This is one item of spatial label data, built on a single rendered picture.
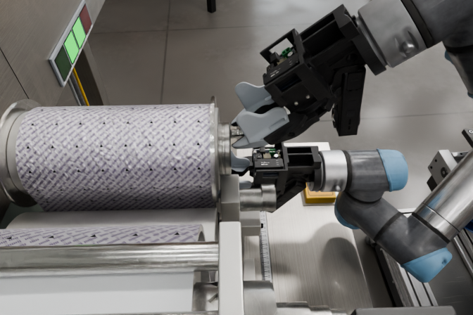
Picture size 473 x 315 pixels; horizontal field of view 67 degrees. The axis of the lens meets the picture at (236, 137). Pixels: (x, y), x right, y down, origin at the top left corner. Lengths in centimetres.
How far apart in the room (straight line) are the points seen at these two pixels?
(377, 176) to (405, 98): 210
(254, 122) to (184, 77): 225
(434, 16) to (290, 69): 14
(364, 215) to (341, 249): 13
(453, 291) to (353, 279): 94
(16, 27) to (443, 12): 62
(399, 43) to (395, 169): 31
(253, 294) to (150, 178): 23
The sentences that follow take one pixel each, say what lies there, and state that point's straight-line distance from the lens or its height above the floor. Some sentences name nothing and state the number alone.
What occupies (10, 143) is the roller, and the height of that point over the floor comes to 130.
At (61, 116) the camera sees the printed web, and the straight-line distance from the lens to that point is 50.
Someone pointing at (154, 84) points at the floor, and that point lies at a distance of 265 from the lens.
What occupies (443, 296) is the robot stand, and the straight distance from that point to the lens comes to 169.
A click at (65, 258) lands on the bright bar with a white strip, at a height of 145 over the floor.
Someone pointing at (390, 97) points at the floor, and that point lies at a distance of 270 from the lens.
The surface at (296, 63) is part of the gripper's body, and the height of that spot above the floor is 140.
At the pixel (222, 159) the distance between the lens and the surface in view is 46.
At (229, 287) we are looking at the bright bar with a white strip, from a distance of 18.
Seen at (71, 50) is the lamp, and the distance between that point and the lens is 88.
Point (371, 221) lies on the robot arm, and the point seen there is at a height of 103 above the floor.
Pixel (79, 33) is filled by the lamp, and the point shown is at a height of 118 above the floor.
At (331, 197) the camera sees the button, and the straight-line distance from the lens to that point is 87.
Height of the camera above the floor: 163
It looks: 47 degrees down
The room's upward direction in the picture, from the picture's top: straight up
